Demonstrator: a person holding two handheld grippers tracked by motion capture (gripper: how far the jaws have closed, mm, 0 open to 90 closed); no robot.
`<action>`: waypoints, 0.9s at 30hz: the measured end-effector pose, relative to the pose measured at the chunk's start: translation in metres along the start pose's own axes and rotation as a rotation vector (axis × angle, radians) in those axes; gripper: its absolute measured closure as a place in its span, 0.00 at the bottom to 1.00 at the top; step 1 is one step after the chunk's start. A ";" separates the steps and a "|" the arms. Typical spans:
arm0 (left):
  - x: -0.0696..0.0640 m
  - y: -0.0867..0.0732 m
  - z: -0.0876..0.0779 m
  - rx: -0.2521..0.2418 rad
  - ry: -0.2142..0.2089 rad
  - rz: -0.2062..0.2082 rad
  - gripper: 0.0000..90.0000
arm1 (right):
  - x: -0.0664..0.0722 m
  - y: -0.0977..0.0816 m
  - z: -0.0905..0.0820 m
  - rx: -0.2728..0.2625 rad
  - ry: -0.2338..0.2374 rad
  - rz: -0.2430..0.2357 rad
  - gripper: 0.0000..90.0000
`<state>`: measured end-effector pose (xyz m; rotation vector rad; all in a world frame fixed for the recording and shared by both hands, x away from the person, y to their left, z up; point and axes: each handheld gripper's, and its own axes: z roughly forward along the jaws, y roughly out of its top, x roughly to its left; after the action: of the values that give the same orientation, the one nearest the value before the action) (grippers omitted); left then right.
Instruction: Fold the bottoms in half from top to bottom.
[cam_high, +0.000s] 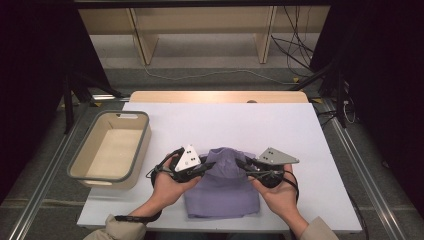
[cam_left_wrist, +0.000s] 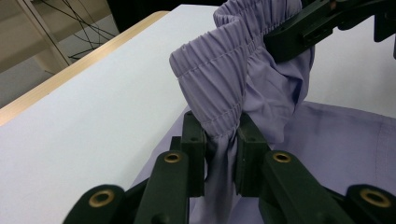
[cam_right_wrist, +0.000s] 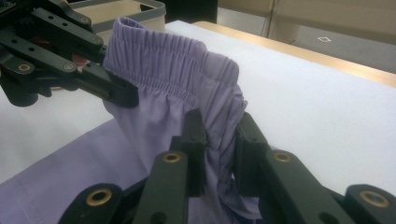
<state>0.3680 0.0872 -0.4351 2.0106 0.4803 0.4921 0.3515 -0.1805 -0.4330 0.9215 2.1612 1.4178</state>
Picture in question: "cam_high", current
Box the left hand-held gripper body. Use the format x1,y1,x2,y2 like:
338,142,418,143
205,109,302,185
169,144,202,184

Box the light wooden table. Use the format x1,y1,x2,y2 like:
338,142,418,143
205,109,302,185
129,90,309,104

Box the purple shorts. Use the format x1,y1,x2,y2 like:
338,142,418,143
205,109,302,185
183,146,261,220

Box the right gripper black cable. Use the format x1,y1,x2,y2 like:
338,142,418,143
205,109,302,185
283,169,300,204

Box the tangle of black cables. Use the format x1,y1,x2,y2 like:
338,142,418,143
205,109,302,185
269,5,316,79

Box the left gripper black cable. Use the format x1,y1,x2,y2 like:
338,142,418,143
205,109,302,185
113,148,186,224

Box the beige storage bin grey rim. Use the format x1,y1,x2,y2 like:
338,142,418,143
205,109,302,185
66,109,153,191

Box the beige wooden shelf unit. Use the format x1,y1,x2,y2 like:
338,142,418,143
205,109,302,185
78,5,331,66

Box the person's right hand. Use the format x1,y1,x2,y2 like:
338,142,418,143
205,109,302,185
248,164,300,224

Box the grey cable loop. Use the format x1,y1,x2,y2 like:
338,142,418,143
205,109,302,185
343,98,358,125

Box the short aluminium rail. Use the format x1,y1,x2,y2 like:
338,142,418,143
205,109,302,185
91,94,131,102

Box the person's left hand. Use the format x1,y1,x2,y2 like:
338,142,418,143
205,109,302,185
151,154,203,215

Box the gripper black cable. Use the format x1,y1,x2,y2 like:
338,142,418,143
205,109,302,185
113,148,186,224
283,169,300,204

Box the thin black floor cable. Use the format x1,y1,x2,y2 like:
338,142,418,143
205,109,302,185
348,193,370,240

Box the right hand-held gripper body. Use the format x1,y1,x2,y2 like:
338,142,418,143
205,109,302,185
254,147,300,188

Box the black curtain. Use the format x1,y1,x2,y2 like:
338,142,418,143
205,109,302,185
309,0,424,211
0,0,113,204

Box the black metal stand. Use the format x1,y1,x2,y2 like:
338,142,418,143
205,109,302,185
289,58,349,129
61,71,126,134

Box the aluminium floor rail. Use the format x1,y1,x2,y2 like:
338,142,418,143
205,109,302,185
6,99,98,240
321,99,409,240

